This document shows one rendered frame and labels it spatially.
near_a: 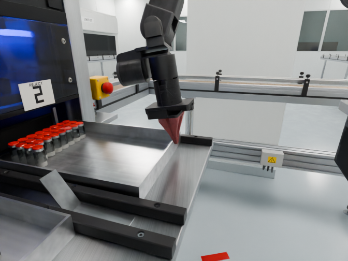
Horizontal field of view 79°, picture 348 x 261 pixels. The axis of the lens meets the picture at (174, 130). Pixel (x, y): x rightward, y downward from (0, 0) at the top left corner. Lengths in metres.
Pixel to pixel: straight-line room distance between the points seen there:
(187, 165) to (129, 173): 0.13
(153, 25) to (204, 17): 1.49
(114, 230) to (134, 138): 0.35
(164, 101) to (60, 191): 0.26
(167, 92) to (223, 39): 1.47
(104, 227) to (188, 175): 0.20
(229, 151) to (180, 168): 1.01
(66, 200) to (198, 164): 0.27
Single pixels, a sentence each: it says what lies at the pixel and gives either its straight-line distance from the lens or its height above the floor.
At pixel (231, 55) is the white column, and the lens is 1.89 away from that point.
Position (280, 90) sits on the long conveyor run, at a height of 0.91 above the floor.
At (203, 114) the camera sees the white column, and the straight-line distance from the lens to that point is 2.00.
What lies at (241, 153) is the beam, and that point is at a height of 0.50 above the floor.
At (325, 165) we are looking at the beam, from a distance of 1.54.
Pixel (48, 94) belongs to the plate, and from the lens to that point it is 0.62.
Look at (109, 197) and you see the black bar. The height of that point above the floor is 0.90.
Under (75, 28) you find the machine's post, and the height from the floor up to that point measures 1.17.
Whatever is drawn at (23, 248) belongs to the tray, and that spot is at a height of 0.88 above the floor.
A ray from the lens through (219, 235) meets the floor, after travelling 1.55.
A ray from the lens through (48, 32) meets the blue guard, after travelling 0.64.
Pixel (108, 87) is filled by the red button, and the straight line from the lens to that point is 0.76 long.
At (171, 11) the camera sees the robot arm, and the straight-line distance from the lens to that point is 0.46.
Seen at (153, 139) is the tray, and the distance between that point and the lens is 0.60.
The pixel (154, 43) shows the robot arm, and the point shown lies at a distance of 0.45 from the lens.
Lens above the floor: 1.12
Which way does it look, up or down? 21 degrees down
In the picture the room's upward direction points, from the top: straight up
